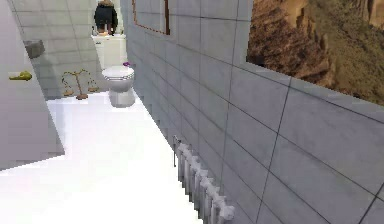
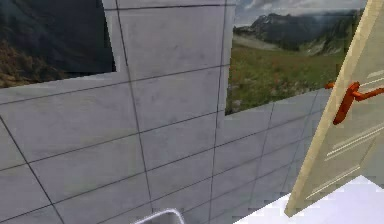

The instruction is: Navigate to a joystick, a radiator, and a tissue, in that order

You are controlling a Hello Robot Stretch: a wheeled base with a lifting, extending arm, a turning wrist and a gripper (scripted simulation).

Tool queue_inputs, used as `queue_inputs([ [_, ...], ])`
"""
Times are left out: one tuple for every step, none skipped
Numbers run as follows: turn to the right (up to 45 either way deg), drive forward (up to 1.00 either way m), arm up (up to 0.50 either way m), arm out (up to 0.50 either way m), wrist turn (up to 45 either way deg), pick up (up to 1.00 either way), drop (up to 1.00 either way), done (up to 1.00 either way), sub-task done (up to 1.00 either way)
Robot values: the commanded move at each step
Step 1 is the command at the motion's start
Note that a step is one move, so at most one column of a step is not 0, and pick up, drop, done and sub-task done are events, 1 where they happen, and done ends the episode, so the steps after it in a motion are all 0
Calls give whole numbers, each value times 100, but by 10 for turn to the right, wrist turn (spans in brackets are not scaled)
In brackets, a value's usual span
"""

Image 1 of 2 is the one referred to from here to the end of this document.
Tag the white radiator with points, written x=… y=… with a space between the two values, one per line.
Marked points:
x=200 y=181

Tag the white toilet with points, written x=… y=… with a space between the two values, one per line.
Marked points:
x=118 y=80

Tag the small purple object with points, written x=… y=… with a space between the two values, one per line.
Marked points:
x=126 y=63

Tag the brass balance scale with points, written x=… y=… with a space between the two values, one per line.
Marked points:
x=78 y=83

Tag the pale grey room door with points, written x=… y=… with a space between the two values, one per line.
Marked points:
x=23 y=100

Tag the brown framed wall mirror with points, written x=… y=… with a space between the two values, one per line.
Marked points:
x=151 y=15

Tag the brown landscape wall picture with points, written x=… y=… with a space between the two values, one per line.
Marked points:
x=320 y=43

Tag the grey wall box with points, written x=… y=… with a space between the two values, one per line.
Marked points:
x=34 y=48

